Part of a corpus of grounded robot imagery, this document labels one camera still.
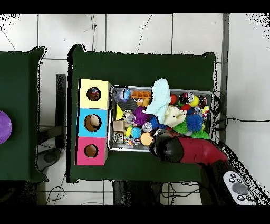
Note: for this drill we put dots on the tan foam disc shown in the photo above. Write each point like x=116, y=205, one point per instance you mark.
x=146, y=139

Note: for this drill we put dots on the dark green tablecloth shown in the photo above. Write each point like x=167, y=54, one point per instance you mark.
x=23, y=95
x=137, y=69

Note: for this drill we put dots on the printed silver drink can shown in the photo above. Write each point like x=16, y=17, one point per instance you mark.
x=128, y=117

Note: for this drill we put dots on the purple spiky monster toy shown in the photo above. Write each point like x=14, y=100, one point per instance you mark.
x=140, y=117

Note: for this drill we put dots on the tan round object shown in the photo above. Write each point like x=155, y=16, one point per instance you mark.
x=93, y=120

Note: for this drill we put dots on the blue globe print ball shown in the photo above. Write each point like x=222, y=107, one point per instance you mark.
x=135, y=132

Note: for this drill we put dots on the mint green waffle cloth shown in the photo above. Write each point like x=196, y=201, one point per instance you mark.
x=161, y=95

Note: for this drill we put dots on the purple plastic bowl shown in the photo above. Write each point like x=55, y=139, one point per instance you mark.
x=4, y=126

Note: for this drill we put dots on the orange plush toy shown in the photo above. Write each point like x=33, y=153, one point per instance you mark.
x=143, y=101

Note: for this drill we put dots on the crushed bottle with blue label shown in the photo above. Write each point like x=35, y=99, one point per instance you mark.
x=122, y=94

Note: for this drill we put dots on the cream waffle cloth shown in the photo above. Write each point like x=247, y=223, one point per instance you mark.
x=175, y=116

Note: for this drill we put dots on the wooden box with three holes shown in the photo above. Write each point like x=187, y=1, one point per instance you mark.
x=84, y=131

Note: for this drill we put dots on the blue spiky rubber ball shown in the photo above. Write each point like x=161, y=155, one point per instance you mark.
x=194, y=122

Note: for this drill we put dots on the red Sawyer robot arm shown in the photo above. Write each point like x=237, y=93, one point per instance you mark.
x=200, y=150

